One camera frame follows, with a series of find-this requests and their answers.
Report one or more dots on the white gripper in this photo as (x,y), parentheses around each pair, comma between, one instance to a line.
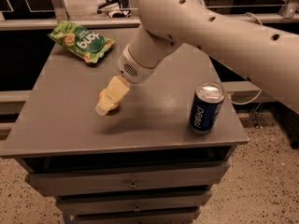
(133,68)

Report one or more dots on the orange fruit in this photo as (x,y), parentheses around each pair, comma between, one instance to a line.
(101,94)

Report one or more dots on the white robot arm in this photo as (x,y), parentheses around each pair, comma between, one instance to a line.
(268,57)

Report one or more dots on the blue pepsi can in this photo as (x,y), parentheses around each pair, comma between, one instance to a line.
(206,105)

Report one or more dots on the green chip bag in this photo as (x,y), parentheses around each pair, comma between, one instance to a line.
(88,45)

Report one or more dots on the grey drawer cabinet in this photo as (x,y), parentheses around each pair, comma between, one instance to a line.
(140,164)

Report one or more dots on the grey metal railing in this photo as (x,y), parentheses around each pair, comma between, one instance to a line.
(268,11)

